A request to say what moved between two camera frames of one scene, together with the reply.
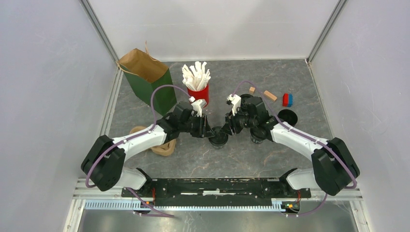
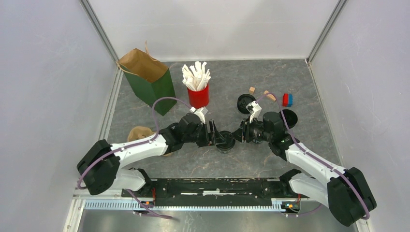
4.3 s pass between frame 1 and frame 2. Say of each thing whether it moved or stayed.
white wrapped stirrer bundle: stayed
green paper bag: stayed
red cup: stayed
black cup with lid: moved
